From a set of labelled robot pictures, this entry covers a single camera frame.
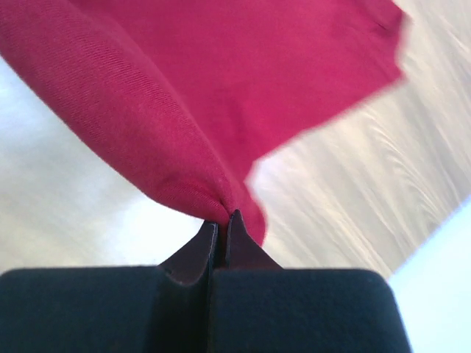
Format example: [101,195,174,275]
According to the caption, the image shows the dark red t shirt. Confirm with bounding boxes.
[1,1,407,243]

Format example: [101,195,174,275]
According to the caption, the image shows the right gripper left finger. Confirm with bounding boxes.
[1,222,218,352]

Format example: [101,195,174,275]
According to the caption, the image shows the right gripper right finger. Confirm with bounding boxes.
[209,212,411,352]

